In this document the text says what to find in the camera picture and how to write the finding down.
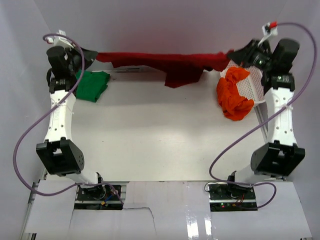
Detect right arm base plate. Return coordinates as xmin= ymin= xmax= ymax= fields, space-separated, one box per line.
xmin=204 ymin=182 xmax=258 ymax=212

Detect white perforated plastic basket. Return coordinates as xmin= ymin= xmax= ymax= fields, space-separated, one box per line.
xmin=236 ymin=66 xmax=265 ymax=107

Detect green folded t-shirt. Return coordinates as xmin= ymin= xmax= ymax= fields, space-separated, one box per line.
xmin=75 ymin=71 xmax=111 ymax=103

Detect orange crumpled t-shirt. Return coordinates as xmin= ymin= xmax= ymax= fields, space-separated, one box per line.
xmin=216 ymin=67 xmax=254 ymax=121

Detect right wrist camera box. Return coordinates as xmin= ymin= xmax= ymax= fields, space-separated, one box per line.
xmin=258 ymin=21 xmax=278 ymax=46

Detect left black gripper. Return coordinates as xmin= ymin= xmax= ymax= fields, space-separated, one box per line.
xmin=65 ymin=43 xmax=98 ymax=76

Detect red t-shirt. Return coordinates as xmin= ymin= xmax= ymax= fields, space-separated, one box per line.
xmin=96 ymin=52 xmax=230 ymax=88

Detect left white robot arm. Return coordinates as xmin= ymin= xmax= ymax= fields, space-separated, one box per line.
xmin=36 ymin=46 xmax=106 ymax=200

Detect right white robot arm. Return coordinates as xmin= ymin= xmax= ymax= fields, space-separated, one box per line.
xmin=225 ymin=38 xmax=306 ymax=200

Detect white paper sheet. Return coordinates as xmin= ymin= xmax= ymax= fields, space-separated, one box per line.
xmin=110 ymin=66 xmax=152 ymax=73

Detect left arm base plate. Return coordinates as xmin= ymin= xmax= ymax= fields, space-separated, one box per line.
xmin=74 ymin=184 xmax=126 ymax=211

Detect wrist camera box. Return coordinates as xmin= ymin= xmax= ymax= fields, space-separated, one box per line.
xmin=258 ymin=21 xmax=278 ymax=46
xmin=46 ymin=30 xmax=74 ymax=48

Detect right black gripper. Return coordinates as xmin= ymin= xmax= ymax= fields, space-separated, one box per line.
xmin=226 ymin=39 xmax=275 ymax=73

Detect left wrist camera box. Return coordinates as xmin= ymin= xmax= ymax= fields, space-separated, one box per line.
xmin=46 ymin=30 xmax=74 ymax=48

